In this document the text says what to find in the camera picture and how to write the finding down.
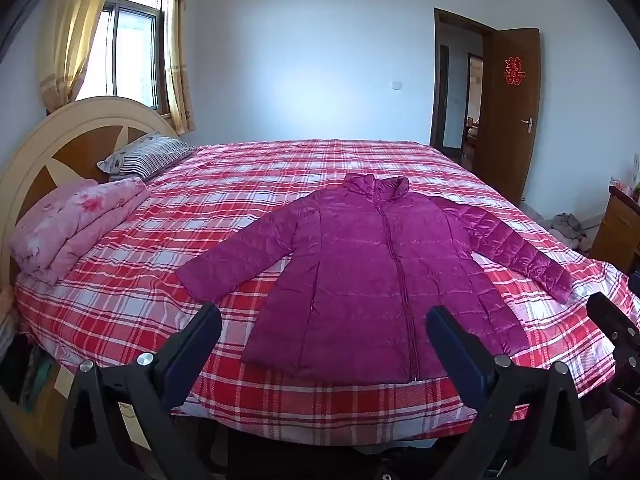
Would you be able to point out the red paper door decoration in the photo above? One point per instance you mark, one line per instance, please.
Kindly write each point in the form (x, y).
(514, 70)

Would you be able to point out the striped pillow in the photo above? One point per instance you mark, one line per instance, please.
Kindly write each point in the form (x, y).
(147, 155)

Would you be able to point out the narrow yellow curtain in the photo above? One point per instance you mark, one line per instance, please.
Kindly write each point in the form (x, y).
(177, 60)

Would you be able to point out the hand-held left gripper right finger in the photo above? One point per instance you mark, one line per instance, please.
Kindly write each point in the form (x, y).
(457, 355)

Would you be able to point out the brown door frame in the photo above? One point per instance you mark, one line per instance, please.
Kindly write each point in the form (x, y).
(436, 75)

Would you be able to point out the pink floral folded quilt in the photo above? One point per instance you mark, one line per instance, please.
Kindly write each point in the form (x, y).
(75, 225)

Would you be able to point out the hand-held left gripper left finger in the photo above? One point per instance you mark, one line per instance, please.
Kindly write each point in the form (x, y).
(192, 345)

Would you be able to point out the grey pile of clothes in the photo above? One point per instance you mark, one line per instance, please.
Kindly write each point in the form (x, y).
(567, 227)

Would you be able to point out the wide yellow curtain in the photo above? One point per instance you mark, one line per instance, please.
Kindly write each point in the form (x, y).
(67, 35)

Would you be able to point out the cream and brown headboard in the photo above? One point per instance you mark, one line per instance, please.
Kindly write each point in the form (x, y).
(30, 150)

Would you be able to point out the window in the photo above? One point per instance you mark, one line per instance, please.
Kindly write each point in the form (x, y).
(130, 35)

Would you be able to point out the bed with red plaid sheet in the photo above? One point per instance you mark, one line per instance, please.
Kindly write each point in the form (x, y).
(250, 200)

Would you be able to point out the brown wooden door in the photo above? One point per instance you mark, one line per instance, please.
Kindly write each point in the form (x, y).
(505, 125)

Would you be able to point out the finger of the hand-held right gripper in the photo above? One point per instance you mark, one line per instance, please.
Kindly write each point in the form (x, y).
(612, 317)

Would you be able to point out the magenta puffer jacket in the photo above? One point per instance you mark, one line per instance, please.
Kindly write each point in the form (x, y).
(360, 270)

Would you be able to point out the wooden cabinet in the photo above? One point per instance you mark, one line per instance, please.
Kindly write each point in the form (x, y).
(617, 235)

